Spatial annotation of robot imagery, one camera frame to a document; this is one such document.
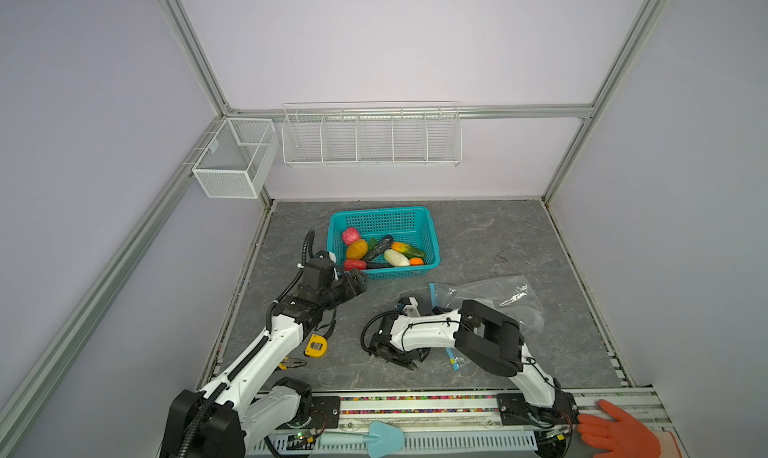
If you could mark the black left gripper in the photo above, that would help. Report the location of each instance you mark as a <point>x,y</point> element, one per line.
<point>359,287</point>

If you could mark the clear zip top bag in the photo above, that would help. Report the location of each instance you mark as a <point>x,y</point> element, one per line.
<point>489,305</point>

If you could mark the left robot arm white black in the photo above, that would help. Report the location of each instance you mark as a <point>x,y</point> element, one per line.
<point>227,417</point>

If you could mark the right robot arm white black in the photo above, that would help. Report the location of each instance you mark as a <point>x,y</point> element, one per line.
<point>539,401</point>

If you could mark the orange gloved hand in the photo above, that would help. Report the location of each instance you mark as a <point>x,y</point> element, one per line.
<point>622,436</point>

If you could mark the red pepper toy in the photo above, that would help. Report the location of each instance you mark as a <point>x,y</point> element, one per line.
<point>351,264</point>

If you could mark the pink dragon fruit toy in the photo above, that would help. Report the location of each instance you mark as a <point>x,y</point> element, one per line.
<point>350,235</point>

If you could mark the yellow tape measure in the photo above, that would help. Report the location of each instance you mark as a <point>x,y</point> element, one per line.
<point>316,347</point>

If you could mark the teal silicone spatula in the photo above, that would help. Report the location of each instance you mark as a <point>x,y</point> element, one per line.
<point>380,440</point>

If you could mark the teal plastic basket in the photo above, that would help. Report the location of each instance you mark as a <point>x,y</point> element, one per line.
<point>410,225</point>

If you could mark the yellow handled pliers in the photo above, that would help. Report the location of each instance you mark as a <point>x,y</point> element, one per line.
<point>291,363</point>

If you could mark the white wire wall rack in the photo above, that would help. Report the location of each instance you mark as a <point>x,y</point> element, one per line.
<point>336,134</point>

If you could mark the white mesh wall box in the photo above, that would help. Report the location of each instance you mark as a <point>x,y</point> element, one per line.
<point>237,159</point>

